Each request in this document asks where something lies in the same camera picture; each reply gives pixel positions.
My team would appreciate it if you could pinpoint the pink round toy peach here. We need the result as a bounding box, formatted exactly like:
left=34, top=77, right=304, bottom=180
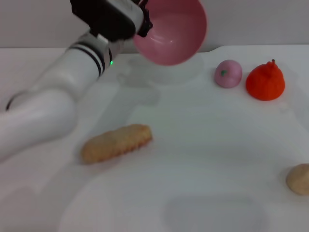
left=213, top=59, right=243, bottom=89

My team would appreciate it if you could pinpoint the beige round bun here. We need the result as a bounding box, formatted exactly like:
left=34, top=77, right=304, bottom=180
left=285, top=163, right=309, bottom=196

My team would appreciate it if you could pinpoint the orange striped long bread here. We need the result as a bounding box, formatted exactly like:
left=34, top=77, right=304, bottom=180
left=81, top=123, right=154, bottom=165

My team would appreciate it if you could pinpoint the red-orange toy fruit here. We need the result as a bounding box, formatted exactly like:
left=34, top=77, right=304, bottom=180
left=245, top=58, right=286, bottom=102

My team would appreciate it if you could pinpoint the pink plastic bowl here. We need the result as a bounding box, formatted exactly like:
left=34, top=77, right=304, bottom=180
left=133, top=0, right=208, bottom=66

